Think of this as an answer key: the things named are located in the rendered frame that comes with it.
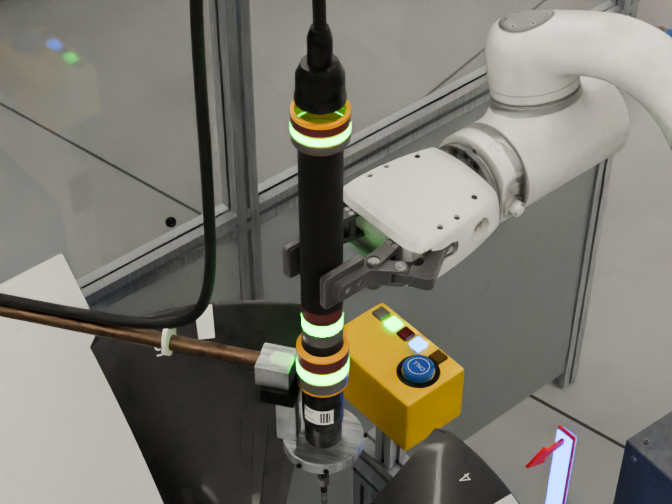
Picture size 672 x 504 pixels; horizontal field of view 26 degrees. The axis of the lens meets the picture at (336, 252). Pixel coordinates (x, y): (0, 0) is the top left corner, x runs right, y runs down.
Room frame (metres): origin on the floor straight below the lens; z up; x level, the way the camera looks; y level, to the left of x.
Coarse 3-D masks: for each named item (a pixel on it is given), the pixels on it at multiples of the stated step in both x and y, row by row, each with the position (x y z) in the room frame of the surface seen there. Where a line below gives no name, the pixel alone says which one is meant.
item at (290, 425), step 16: (272, 352) 0.83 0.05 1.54; (288, 352) 0.83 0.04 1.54; (256, 368) 0.82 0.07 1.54; (272, 368) 0.82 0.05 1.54; (288, 368) 0.82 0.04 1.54; (272, 384) 0.81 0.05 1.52; (288, 384) 0.81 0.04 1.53; (272, 400) 0.81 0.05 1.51; (288, 400) 0.80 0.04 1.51; (288, 416) 0.81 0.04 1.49; (352, 416) 0.84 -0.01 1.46; (288, 432) 0.81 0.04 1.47; (304, 432) 0.82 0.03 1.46; (352, 432) 0.82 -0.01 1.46; (288, 448) 0.80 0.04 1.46; (304, 448) 0.80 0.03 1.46; (320, 448) 0.80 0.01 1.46; (336, 448) 0.80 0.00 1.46; (352, 448) 0.80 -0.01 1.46; (304, 464) 0.79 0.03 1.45; (320, 464) 0.78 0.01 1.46; (336, 464) 0.78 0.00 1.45
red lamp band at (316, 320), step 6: (342, 306) 0.81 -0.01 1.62; (306, 312) 0.81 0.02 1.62; (336, 312) 0.80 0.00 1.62; (342, 312) 0.81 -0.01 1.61; (306, 318) 0.81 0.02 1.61; (312, 318) 0.80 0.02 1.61; (318, 318) 0.80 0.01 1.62; (324, 318) 0.80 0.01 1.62; (330, 318) 0.80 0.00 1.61; (336, 318) 0.80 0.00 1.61; (318, 324) 0.80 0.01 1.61; (324, 324) 0.80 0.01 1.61; (330, 324) 0.80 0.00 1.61
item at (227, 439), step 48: (96, 336) 0.97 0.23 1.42; (192, 336) 0.97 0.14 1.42; (240, 336) 0.96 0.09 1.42; (288, 336) 0.96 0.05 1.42; (144, 384) 0.94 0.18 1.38; (192, 384) 0.93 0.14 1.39; (240, 384) 0.93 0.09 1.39; (144, 432) 0.91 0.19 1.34; (192, 432) 0.90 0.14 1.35; (240, 432) 0.90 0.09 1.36; (192, 480) 0.88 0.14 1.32; (240, 480) 0.87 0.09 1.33; (288, 480) 0.87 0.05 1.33
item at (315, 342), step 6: (342, 330) 0.81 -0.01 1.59; (306, 336) 0.81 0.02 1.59; (336, 336) 0.80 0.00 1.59; (342, 336) 0.81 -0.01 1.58; (306, 342) 0.81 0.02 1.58; (312, 342) 0.80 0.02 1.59; (318, 342) 0.80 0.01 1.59; (324, 342) 0.80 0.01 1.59; (330, 342) 0.80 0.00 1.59; (336, 342) 0.80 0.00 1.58
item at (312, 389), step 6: (348, 372) 0.81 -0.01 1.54; (300, 378) 0.81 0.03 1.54; (348, 378) 0.81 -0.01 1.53; (300, 384) 0.81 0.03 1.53; (306, 384) 0.80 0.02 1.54; (336, 384) 0.80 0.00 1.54; (342, 384) 0.80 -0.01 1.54; (306, 390) 0.80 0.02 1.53; (312, 390) 0.80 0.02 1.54; (318, 390) 0.80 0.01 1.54; (324, 390) 0.80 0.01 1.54; (330, 390) 0.80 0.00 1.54; (336, 390) 0.80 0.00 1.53
